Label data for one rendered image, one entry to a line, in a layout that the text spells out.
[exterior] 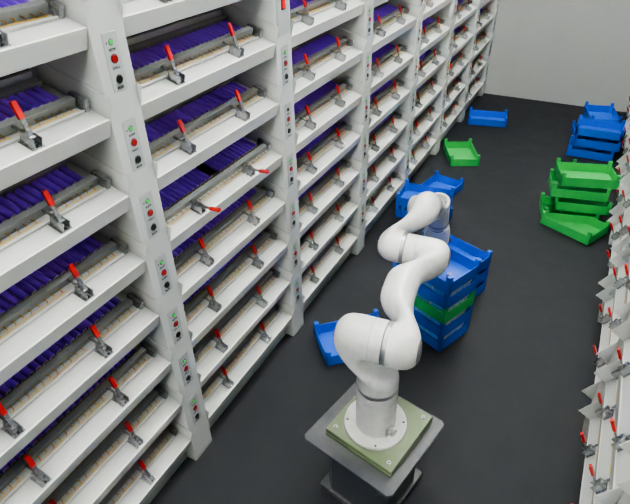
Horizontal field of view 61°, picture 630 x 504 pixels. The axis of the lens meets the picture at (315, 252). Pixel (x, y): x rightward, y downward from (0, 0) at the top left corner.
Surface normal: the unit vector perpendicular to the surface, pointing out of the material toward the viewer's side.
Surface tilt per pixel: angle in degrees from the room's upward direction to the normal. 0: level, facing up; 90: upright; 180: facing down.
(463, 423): 0
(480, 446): 0
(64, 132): 17
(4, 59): 107
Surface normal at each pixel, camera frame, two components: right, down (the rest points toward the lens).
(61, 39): 0.85, 0.48
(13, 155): 0.24, -0.71
